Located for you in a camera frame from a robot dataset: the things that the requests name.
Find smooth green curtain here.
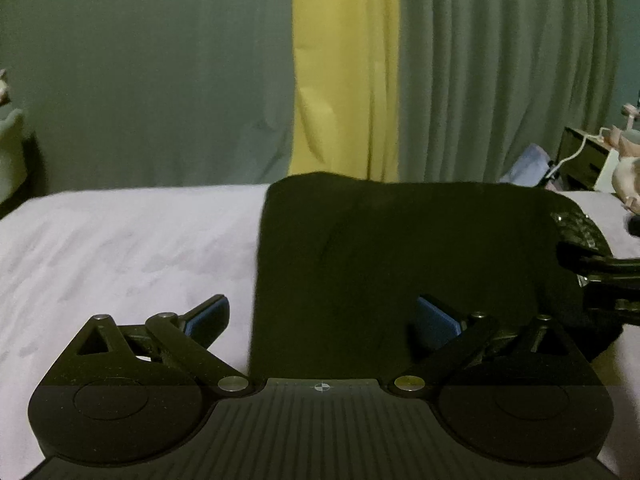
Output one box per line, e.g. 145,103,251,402
0,0,298,198

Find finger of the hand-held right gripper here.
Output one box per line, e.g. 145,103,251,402
554,241,640,278
576,276,640,323

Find white cable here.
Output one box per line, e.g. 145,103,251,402
545,131,608,181

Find black pants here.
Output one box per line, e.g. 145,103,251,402
247,172,626,386

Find yellow curtain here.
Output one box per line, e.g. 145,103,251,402
289,0,401,193

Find dark nightstand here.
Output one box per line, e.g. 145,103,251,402
557,126,618,193

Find pale pink doll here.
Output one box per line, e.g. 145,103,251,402
605,102,640,211

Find pleated green curtain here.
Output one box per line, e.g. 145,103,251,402
397,0,623,198

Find pale grey cloth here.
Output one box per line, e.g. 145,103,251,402
0,107,27,206

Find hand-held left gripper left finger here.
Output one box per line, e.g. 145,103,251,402
62,294,251,396

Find light blue cloth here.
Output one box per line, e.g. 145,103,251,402
500,144,558,191

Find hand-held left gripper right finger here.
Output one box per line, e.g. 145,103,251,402
391,295,583,396

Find white bed sheet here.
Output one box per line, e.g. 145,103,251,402
0,182,640,480

